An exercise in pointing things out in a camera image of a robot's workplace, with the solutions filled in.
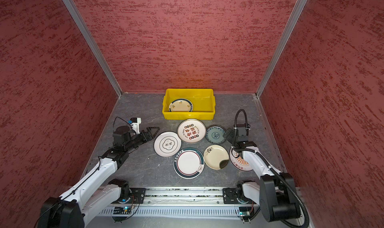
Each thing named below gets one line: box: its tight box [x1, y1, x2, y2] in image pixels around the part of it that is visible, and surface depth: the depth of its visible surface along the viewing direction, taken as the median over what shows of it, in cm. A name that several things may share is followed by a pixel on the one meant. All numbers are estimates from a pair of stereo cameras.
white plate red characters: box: [177, 118, 207, 144], surface depth 100 cm
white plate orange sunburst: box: [229, 146, 254, 171], surface depth 86 cm
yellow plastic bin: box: [162, 88, 216, 120], surface depth 112 cm
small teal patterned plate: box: [205, 126, 226, 145], surface depth 99 cm
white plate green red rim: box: [169, 98, 194, 112], surface depth 112 cm
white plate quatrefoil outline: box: [153, 131, 182, 158], surface depth 94 cm
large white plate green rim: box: [173, 147, 205, 180], surface depth 87 cm
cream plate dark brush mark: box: [203, 144, 230, 170], surface depth 89 cm
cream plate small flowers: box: [169, 98, 194, 112], surface depth 112 cm
